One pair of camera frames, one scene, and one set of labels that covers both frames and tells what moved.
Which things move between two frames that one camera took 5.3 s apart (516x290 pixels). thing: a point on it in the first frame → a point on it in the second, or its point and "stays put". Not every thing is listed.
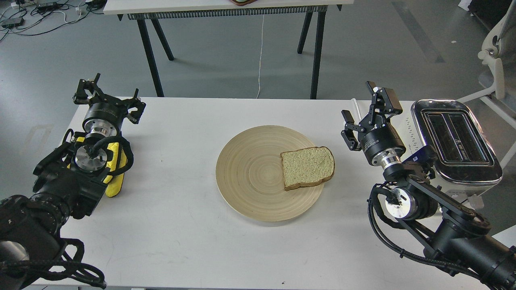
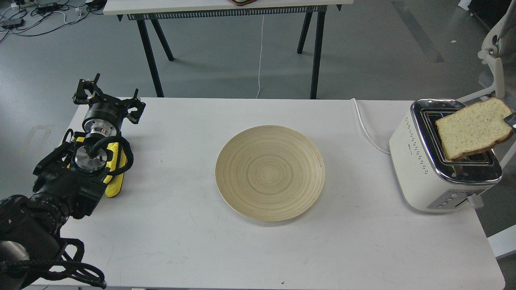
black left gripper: [105, 117] stays put
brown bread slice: [308, 166] → [475, 127]
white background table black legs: [166, 12] stays put
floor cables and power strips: [32, 17] stays put
